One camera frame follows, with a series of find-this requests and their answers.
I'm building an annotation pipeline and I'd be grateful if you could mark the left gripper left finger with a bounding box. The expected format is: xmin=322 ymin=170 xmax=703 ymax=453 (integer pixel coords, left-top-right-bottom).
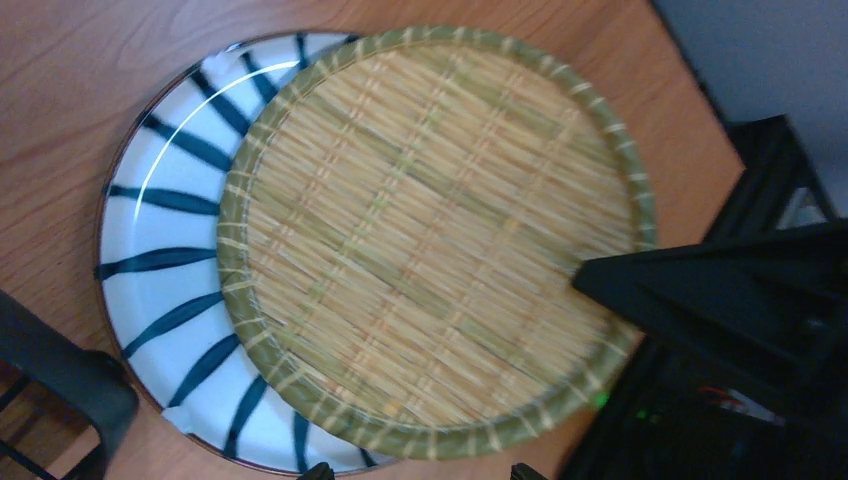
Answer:
xmin=298 ymin=462 xmax=335 ymax=480

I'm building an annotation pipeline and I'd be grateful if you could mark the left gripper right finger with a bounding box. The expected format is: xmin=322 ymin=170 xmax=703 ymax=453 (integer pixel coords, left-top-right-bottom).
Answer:
xmin=572 ymin=221 xmax=847 ymax=424

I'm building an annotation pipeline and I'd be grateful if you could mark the white black striped plate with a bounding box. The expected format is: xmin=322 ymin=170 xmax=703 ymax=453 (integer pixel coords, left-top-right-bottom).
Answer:
xmin=94 ymin=31 xmax=392 ymax=475

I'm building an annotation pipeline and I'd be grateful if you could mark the black wire dish rack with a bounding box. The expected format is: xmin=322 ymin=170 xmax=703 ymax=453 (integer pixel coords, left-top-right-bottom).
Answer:
xmin=1 ymin=292 xmax=139 ymax=479

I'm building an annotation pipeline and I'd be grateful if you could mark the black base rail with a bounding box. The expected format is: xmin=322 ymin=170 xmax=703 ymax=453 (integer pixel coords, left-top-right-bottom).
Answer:
xmin=560 ymin=115 xmax=847 ymax=479

